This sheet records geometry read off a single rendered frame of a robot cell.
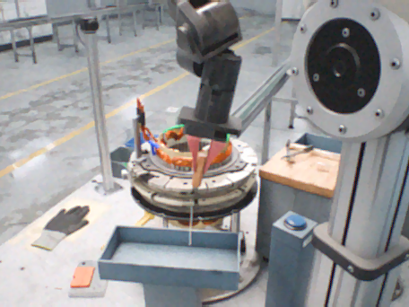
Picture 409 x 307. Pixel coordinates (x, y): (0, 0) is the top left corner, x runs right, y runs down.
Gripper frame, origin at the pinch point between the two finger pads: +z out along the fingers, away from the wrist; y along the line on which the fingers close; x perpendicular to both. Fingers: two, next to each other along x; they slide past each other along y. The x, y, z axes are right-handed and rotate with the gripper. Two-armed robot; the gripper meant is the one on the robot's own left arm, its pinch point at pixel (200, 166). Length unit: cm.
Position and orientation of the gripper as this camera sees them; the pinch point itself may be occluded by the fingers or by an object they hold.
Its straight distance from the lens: 65.8
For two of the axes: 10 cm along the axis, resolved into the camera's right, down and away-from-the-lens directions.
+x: -0.5, 4.0, -9.2
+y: -9.8, -2.0, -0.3
